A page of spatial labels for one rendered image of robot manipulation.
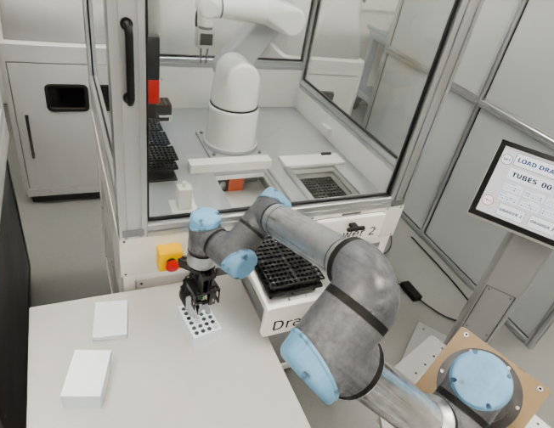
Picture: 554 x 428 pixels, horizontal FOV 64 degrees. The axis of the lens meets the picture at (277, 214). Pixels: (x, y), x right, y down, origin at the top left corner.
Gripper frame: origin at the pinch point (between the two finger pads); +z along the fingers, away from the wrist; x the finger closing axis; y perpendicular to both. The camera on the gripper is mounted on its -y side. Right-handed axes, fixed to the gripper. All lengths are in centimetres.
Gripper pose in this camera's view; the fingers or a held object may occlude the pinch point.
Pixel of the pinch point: (194, 310)
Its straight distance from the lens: 130.8
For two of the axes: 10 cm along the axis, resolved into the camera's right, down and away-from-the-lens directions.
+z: -1.6, 8.1, 5.7
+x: 8.4, -1.9, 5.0
